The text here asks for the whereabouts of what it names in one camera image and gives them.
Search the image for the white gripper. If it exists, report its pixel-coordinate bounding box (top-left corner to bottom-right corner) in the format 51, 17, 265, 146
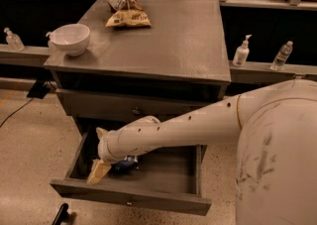
87, 127, 133, 184

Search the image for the blue potato chip bag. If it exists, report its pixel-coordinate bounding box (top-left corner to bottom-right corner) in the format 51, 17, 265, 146
114, 156, 138, 171

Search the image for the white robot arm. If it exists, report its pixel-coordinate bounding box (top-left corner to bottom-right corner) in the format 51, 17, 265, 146
88, 79, 317, 225

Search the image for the closed grey top drawer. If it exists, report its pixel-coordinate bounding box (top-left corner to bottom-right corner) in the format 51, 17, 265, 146
54, 88, 219, 124

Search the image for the open grey middle drawer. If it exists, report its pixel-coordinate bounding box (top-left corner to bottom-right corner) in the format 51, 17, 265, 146
51, 129, 211, 216

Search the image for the grey wooden drawer cabinet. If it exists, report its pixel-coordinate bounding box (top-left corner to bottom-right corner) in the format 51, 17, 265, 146
45, 0, 231, 132

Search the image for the yellow chip bag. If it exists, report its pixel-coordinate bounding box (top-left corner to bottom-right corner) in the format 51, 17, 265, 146
106, 10, 151, 27

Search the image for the black power adapter box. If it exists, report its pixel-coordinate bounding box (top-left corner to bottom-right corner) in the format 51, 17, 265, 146
27, 80, 50, 99

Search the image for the small pump bottle behind bowl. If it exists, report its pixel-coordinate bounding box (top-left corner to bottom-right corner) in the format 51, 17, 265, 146
46, 32, 56, 55

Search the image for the white ceramic bowl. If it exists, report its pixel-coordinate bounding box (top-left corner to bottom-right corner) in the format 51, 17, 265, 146
47, 24, 90, 56

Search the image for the clear pump sanitizer bottle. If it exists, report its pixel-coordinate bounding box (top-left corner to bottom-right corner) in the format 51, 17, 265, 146
4, 27, 25, 51

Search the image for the white pump lotion bottle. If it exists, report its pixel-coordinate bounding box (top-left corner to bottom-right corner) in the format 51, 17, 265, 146
232, 35, 251, 67

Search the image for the clear plastic water bottle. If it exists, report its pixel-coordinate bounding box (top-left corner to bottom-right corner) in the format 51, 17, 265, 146
270, 41, 293, 70

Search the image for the black handle at bottom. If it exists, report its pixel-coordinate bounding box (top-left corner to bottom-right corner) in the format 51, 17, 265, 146
52, 203, 69, 225

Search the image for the black floor cable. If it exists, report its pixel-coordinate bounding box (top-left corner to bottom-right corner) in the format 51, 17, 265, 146
0, 97, 34, 129

